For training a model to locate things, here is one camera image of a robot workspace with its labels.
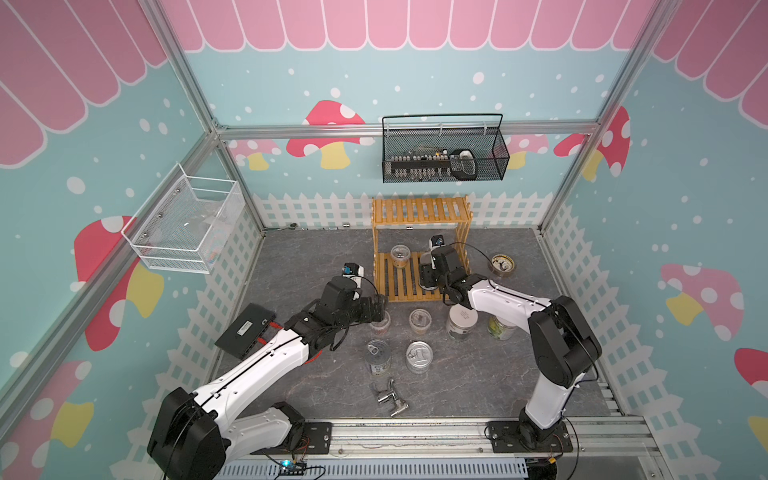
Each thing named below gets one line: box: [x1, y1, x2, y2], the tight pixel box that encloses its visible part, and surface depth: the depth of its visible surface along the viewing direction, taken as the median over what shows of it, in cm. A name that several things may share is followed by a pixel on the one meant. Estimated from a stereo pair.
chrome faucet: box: [377, 378, 409, 417], surface depth 80 cm
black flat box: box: [214, 303, 276, 359], surface depth 93 cm
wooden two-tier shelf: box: [371, 195, 473, 303], surface depth 101 cm
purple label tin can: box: [406, 340, 434, 375], surface depth 84 cm
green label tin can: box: [366, 339, 391, 377], surface depth 83 cm
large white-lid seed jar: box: [447, 303, 479, 340], surface depth 87 cm
